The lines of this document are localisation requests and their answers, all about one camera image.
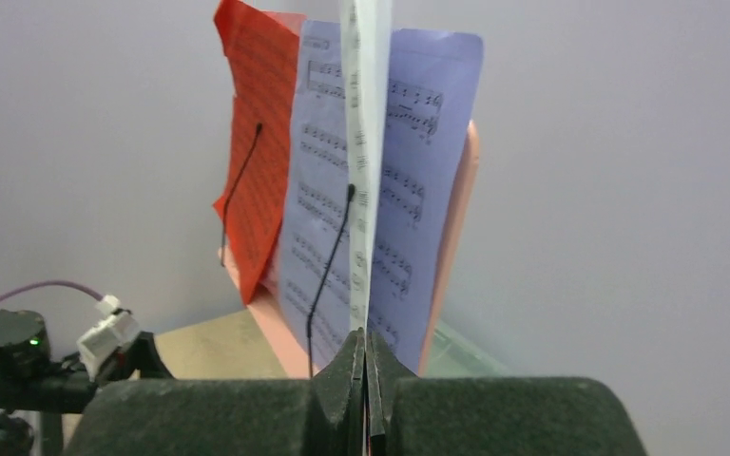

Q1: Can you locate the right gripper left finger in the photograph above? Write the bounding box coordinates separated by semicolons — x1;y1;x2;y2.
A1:
64;330;365;455

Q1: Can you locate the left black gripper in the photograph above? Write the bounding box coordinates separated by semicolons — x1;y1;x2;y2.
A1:
94;332;174;385

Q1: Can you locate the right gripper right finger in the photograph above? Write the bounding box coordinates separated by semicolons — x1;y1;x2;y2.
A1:
366;332;646;455

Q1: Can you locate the pink music stand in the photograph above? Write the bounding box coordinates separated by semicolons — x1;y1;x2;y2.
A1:
249;122;479;378

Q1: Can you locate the red sheet music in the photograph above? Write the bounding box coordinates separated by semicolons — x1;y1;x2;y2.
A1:
214;1;298;304

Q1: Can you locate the lavender sheet music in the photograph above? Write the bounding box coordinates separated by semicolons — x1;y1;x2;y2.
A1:
277;20;484;370

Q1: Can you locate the white sheet music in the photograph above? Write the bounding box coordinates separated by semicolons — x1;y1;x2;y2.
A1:
340;0;394;331

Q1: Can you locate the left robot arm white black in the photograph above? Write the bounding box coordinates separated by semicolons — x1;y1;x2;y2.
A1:
0;309;172;455

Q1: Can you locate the green plastic storage box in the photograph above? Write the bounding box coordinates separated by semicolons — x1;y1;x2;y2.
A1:
424;320;510;378

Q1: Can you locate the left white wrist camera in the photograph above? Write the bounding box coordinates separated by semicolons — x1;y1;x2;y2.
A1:
76;294;141;381

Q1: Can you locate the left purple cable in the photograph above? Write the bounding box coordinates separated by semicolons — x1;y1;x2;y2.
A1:
0;279;106;322

